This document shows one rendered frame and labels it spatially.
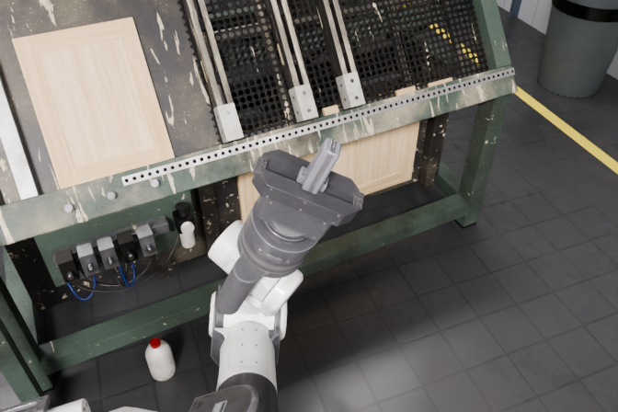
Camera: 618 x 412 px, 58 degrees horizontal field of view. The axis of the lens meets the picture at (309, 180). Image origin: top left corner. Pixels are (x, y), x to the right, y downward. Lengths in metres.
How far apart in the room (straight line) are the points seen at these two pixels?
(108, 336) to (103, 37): 1.14
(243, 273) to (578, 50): 3.64
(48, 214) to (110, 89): 0.45
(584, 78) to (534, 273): 1.77
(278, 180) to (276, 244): 0.09
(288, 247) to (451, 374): 1.87
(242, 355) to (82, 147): 1.21
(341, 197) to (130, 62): 1.45
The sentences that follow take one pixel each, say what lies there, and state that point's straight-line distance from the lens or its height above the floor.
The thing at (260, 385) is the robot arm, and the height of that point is 1.34.
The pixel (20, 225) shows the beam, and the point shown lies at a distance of 1.93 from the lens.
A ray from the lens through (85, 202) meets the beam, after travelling 1.91.
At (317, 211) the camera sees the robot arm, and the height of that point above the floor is 1.64.
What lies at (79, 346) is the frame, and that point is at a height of 0.18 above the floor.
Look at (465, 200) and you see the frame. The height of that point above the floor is 0.18.
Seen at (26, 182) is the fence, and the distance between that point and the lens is 1.93.
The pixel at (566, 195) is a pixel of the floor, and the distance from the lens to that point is 3.42.
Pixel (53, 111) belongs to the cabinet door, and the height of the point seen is 1.08.
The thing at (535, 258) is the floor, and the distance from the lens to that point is 2.98.
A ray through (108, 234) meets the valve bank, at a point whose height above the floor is 0.74.
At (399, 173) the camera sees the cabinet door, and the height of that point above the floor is 0.32.
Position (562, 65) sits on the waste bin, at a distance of 4.22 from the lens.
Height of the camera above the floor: 2.05
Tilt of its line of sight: 40 degrees down
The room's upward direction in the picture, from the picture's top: straight up
